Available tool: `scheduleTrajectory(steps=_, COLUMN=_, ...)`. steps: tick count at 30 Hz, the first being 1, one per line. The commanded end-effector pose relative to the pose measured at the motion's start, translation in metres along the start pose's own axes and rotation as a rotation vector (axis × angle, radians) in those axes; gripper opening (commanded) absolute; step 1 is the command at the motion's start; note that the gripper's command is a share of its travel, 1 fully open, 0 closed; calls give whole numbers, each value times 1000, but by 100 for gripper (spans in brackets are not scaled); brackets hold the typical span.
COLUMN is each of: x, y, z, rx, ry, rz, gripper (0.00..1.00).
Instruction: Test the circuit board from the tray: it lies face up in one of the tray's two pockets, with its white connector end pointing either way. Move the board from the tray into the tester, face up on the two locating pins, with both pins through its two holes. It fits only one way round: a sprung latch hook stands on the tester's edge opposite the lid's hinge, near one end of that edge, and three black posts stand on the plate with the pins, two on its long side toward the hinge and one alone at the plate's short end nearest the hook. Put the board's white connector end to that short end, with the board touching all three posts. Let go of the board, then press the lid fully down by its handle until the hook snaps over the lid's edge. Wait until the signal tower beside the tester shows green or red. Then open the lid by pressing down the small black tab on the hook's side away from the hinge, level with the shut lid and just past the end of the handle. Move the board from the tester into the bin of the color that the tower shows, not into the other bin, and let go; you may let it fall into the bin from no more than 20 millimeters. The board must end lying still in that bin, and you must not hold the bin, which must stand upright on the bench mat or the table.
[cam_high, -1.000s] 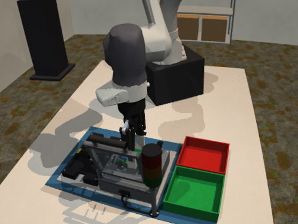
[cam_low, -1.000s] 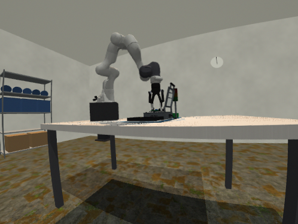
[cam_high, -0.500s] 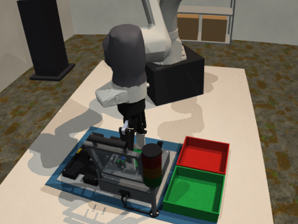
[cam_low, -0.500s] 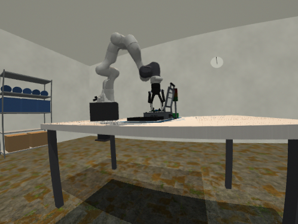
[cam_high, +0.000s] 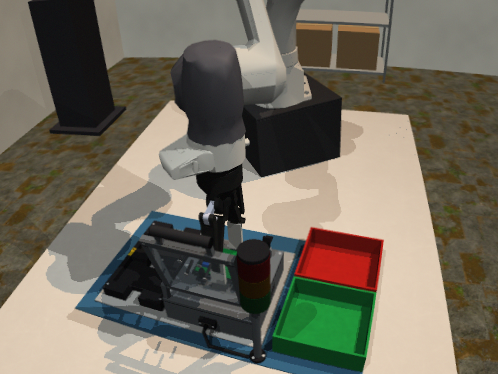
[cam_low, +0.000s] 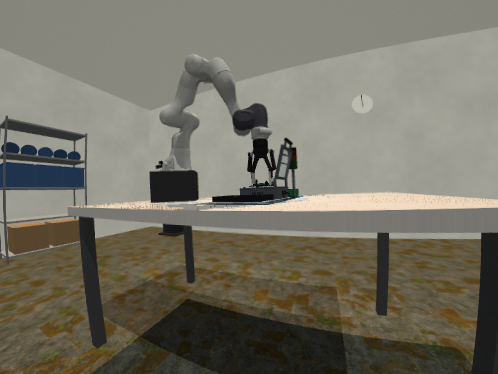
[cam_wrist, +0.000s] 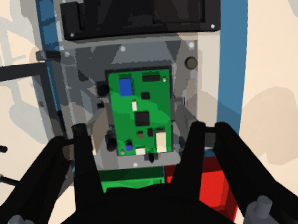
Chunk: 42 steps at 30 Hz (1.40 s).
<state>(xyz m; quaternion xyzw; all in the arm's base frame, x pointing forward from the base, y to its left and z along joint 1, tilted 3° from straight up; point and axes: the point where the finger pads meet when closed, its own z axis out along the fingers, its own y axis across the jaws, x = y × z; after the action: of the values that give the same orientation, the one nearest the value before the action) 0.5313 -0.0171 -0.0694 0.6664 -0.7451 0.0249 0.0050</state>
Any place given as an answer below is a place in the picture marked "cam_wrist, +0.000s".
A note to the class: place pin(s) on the red open-top bin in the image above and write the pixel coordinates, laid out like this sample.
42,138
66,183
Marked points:
215,191

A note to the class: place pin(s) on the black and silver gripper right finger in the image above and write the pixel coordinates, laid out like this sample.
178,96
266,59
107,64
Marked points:
253,187

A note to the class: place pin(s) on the green bin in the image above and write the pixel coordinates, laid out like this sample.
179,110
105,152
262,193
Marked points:
132,178

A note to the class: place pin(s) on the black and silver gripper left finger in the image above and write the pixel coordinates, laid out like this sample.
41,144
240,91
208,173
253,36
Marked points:
34,197

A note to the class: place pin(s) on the green circuit board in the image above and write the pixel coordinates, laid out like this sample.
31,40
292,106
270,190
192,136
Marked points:
141,111

